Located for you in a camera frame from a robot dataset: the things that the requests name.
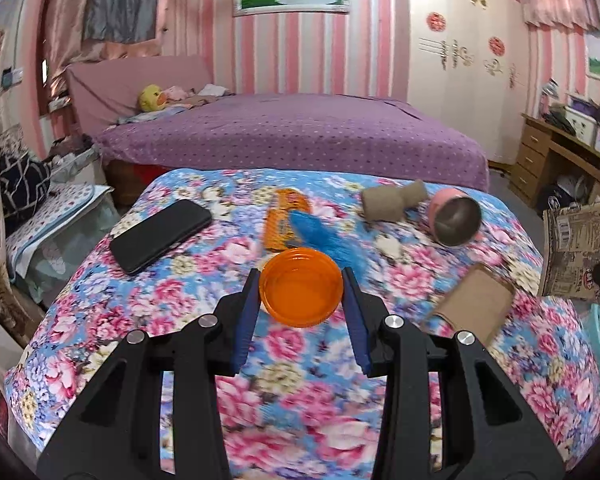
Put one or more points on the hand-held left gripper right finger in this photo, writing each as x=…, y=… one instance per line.
x=357, y=325

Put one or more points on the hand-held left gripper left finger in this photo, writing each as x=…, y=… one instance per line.
x=245, y=325

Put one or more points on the grey printed packet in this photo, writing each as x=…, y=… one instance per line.
x=575, y=250

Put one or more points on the blue plastic bag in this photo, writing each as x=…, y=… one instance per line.
x=325, y=240

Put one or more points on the cardboard tube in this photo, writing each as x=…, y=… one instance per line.
x=382, y=204
x=414, y=192

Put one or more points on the white small fan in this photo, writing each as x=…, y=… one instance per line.
x=572, y=190

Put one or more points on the orange snack packet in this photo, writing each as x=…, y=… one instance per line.
x=280, y=220

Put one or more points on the brown phone case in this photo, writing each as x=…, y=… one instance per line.
x=475, y=300

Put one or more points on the black phone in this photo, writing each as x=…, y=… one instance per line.
x=160, y=237

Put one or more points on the pink mug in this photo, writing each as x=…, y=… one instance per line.
x=455, y=220

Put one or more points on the wooden desk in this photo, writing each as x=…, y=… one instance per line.
x=530, y=160

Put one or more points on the white storage box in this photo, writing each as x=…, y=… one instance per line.
x=582, y=120

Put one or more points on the dark clothing pile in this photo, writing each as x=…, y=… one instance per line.
x=560, y=120

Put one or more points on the purple dotted bed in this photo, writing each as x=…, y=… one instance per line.
x=290, y=135

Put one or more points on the desk lamp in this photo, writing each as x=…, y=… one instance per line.
x=549, y=95

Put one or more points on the white wardrobe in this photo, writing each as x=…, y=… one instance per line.
x=460, y=100

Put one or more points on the grey folded clothes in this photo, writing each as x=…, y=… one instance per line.
x=214, y=90

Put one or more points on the pink cloth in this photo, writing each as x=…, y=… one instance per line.
x=176, y=93

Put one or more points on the yellow duck plush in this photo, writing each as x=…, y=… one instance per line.
x=151, y=99

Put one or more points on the black white patterned bag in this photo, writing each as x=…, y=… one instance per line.
x=22, y=190

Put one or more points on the red round paper decal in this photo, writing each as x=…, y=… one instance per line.
x=435, y=21
x=495, y=45

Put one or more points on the pink headboard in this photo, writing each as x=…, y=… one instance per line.
x=115, y=90

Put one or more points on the grey curtain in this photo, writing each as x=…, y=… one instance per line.
x=120, y=0

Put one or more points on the pink satin curtain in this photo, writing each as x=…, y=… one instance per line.
x=65, y=25

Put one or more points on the wall switch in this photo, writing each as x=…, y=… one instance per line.
x=11, y=77

